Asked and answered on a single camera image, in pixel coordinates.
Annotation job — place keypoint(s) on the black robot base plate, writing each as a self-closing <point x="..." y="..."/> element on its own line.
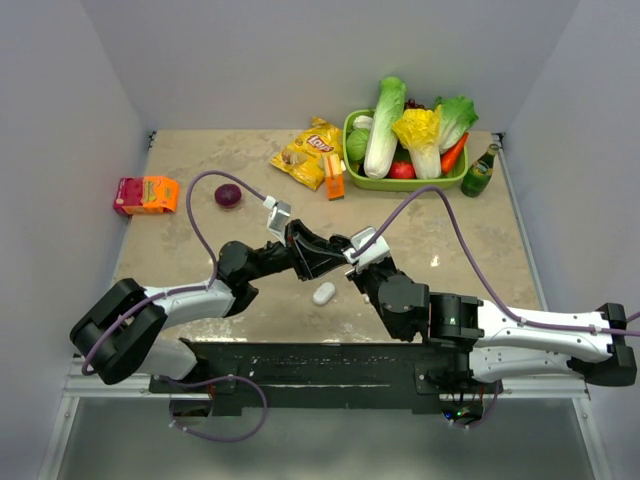
<point x="352" y="376"/>

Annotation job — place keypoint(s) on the white cauliflower piece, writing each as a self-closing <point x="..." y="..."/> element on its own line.
<point x="362" y="122"/>

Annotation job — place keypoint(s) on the green plastic basket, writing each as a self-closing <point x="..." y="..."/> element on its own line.
<point x="399" y="185"/>

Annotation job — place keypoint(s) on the yellow napa cabbage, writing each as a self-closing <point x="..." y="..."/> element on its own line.
<point x="418" y="132"/>

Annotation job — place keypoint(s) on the orange small carton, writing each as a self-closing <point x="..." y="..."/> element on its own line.
<point x="334" y="178"/>

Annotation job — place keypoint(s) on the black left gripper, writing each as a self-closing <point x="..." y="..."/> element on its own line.
<point x="308" y="255"/>

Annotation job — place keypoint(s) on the green white napa cabbage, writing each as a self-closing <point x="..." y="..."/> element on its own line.
<point x="382" y="140"/>

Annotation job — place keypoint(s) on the aluminium frame rail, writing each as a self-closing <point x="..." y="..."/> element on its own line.
<point x="78" y="385"/>

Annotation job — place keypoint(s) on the green glass bottle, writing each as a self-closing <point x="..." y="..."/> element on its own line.
<point x="480" y="172"/>

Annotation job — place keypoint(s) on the white earbud charging case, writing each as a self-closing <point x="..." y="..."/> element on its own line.
<point x="324" y="293"/>

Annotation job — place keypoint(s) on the green leaf lettuce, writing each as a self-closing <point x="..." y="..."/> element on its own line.
<point x="458" y="115"/>

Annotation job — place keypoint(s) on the orange carrot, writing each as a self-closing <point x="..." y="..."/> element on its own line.
<point x="450" y="157"/>

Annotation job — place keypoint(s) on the black earbud charging case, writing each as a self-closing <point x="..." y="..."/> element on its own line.
<point x="339" y="243"/>

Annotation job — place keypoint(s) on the pink orange snack box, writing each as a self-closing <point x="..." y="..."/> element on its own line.
<point x="146" y="195"/>

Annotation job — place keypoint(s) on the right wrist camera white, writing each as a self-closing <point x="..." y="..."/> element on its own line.
<point x="366" y="248"/>

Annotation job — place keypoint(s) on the red onion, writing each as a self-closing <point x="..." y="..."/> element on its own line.
<point x="228" y="195"/>

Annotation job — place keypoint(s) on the round green cabbage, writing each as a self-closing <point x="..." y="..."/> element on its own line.
<point x="356" y="145"/>

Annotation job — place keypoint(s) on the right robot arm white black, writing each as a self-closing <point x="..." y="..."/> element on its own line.
<point x="489" y="343"/>

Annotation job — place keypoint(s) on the dark grapes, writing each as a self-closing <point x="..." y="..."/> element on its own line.
<point x="413" y="104"/>

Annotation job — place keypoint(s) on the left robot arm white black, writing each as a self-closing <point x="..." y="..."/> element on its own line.
<point x="119" y="335"/>

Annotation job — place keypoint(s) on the red tomato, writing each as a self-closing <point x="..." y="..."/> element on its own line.
<point x="401" y="170"/>

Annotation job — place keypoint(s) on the yellow Lays chips bag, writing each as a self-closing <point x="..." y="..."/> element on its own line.
<point x="302" y="158"/>

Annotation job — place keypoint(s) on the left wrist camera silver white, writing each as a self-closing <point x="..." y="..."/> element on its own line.
<point x="279" y="217"/>

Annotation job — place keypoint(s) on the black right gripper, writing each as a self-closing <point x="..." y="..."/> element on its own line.
<point x="357" y="277"/>

